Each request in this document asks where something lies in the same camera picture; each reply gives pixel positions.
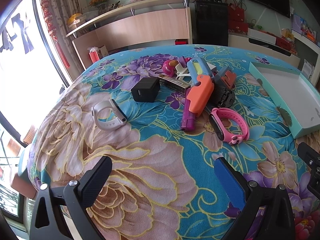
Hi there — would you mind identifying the beige curtain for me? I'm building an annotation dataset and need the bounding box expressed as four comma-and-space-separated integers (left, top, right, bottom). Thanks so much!
48, 0, 84, 81

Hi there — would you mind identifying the black water dispenser cabinet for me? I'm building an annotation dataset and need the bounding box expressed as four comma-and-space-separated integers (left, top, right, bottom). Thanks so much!
195, 0, 228, 46

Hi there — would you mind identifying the orange flower vase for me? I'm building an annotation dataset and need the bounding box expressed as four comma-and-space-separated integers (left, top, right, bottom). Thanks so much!
89, 0, 109, 14

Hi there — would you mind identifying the purple lighter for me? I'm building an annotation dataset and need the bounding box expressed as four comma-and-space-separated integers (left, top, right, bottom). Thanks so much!
181, 88, 195, 132

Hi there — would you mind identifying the pink smart band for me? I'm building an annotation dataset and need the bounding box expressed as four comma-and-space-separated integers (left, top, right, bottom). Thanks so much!
209, 108, 249, 146

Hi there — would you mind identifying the floral blue tablecloth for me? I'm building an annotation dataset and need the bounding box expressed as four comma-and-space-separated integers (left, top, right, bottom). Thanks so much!
28, 45, 319, 239

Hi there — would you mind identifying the white desk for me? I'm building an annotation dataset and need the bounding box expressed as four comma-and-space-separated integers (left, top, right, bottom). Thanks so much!
292, 30, 320, 87

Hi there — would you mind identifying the white charger plug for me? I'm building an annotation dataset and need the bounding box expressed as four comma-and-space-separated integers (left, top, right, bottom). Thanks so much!
207, 63, 217, 74

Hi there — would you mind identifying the wooden curved shelf desk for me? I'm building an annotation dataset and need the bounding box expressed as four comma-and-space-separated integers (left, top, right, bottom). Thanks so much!
66, 0, 195, 68

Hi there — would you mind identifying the teal white tray box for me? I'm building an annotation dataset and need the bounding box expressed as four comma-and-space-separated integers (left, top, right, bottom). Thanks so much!
249, 62, 319, 139

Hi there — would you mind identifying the white hair claw clip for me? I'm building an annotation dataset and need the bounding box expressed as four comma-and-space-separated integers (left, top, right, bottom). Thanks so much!
175, 63, 191, 81

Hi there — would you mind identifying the red paper bag floor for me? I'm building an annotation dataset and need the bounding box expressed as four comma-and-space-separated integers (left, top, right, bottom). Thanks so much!
87, 45, 108, 63

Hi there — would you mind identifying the red gift bag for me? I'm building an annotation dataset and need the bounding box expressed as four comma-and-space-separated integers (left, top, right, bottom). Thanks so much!
225, 0, 248, 35

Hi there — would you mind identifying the red hanging ornament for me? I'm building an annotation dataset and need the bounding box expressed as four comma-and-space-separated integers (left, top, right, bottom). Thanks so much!
40, 0, 70, 68

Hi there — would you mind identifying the white TV stand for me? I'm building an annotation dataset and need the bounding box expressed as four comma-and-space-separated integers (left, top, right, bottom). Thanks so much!
228, 32, 300, 68

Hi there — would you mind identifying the gold patterned harmonica box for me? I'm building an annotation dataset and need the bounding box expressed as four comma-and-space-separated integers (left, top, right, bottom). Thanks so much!
158, 75, 191, 96

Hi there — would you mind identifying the pink doll figure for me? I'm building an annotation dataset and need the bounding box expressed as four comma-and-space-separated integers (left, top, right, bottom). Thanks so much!
162, 56, 191, 77

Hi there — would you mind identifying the black power adapter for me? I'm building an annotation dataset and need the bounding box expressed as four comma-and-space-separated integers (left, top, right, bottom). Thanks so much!
131, 77, 160, 102

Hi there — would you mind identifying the white smart band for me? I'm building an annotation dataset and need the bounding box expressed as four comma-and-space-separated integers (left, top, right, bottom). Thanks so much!
92, 99, 127, 131

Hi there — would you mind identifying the long blue orange utility knife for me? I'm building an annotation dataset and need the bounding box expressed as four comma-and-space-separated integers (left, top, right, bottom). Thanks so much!
187, 57, 214, 117

